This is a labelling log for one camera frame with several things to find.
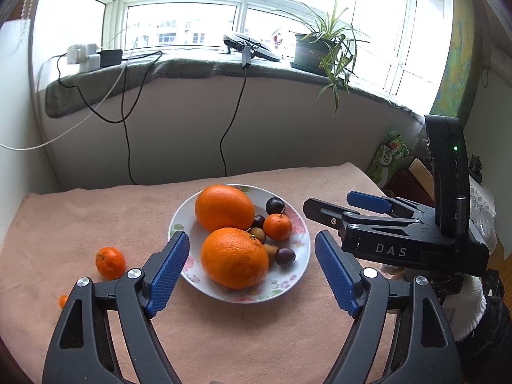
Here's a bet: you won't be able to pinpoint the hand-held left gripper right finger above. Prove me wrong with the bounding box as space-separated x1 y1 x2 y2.
315 231 465 384

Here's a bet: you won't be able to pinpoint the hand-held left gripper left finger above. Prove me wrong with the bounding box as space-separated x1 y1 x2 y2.
42 231 190 384

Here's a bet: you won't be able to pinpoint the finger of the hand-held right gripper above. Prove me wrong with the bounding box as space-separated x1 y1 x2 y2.
302 197 422 233
346 191 436 220

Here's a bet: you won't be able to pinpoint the mandarin with stem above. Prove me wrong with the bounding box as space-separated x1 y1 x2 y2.
263 207 293 242

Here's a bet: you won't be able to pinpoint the small mandarin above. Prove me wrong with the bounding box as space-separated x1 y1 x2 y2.
95 247 127 281

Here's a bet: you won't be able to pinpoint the large round orange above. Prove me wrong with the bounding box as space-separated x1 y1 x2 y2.
200 227 269 290

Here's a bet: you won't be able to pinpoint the white floral plate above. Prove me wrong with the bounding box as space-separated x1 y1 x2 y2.
168 184 311 304

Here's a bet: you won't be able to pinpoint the oval orange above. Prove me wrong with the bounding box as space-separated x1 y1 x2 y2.
195 184 256 233

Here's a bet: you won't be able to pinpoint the person's right forearm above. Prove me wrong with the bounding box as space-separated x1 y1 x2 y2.
440 274 512 369

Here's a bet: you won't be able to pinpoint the person's right hand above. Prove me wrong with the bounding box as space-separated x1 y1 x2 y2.
380 265 409 313

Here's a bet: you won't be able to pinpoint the green printed package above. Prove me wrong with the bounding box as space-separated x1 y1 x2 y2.
366 130 411 187

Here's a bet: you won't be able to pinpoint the cardboard box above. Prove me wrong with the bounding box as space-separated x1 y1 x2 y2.
384 158 436 209

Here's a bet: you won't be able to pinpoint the white lace cloth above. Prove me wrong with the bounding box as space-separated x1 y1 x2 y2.
468 176 497 241

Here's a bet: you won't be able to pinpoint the peach towel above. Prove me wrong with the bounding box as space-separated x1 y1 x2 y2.
0 162 404 384

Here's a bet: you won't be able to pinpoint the potted spider plant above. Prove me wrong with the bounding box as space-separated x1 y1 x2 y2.
271 0 372 117

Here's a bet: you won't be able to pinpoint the grey flat device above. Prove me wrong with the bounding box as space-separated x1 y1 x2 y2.
222 32 283 63

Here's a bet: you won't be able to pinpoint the grey windowsill cloth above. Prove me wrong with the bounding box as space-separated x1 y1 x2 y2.
45 57 413 119

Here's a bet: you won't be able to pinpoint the black power adapter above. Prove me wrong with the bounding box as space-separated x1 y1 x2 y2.
98 49 124 68

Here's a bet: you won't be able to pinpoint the white foam board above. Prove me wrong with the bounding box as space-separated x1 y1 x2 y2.
0 18 60 225

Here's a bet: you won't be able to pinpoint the white power adapters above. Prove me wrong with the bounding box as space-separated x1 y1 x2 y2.
66 42 100 73

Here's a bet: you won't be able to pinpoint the black power cable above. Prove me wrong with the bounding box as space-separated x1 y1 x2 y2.
56 51 164 186

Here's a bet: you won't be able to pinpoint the black cable with inline box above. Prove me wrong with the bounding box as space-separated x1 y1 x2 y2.
219 46 253 178

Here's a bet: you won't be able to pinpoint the yellow green wall poster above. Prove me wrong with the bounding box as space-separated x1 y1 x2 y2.
429 0 486 118

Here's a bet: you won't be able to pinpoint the white cable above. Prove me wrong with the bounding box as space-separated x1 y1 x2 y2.
0 26 139 152

